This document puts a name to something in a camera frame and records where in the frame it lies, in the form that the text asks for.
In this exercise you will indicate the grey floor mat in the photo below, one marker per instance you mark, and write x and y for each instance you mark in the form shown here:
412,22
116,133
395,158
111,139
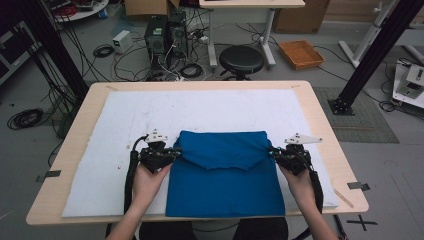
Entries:
366,126

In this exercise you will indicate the large cardboard box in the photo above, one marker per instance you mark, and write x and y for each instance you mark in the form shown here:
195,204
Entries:
300,16

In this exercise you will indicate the grey tape piece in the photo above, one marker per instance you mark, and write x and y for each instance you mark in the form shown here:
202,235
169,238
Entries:
358,186
50,174

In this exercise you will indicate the black aluminium post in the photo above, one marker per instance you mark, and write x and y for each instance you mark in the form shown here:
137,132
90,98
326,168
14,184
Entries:
376,53
56,53

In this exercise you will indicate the black round stool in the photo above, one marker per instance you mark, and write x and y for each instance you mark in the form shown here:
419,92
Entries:
241,59

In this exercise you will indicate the small cardboard box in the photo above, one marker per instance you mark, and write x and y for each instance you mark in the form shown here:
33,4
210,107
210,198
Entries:
146,7

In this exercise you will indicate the person's left hand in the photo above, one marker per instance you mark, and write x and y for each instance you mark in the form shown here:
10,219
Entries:
148,186

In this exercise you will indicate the person's right hand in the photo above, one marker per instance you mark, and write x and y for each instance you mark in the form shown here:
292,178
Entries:
300,190

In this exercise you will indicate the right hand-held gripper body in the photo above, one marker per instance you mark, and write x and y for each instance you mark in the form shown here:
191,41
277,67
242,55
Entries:
295,156

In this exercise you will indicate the blue t-shirt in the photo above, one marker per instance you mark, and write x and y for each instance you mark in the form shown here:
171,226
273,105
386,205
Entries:
226,186

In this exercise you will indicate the person's legs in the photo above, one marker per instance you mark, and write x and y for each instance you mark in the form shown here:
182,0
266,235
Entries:
260,230

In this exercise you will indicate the white power supply box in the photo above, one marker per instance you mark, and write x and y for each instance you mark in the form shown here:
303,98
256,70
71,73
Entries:
122,41

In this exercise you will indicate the white metal stand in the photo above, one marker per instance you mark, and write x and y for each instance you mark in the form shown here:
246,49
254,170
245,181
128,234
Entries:
366,33

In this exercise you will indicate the white desk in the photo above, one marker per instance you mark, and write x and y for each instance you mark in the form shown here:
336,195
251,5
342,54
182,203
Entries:
250,3

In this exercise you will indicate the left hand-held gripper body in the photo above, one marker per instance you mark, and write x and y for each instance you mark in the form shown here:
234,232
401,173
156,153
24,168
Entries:
155,155

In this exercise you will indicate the round white table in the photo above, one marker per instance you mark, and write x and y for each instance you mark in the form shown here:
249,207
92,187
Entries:
83,11

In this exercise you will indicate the orange basket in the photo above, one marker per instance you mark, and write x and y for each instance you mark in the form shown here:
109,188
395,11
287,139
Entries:
301,54

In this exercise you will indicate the black tape cross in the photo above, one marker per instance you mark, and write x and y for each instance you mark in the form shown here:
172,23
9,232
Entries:
361,222

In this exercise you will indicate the white felt mat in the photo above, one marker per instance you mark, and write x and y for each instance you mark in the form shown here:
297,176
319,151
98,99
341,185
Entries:
200,110

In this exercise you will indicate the white electronic device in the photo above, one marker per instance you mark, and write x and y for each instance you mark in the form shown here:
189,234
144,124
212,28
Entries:
411,81

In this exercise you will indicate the black computer tower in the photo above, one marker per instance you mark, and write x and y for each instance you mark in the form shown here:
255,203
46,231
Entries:
155,40
177,33

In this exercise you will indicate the thin wooden stick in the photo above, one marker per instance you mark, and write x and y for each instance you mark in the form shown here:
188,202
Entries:
343,198

